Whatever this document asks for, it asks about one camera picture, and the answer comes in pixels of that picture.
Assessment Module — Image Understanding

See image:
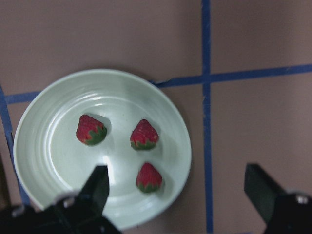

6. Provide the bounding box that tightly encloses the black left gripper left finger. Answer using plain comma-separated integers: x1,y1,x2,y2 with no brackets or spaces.
78,165,109,215

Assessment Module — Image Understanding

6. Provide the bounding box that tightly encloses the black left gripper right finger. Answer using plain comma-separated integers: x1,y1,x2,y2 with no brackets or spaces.
244,163,287,223

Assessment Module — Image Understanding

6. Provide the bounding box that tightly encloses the red strawberry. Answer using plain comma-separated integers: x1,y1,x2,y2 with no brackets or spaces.
130,119,159,150
136,162,163,194
76,115,107,146

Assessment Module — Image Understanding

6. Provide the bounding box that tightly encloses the light green round plate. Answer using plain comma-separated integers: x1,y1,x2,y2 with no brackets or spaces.
14,69,192,230

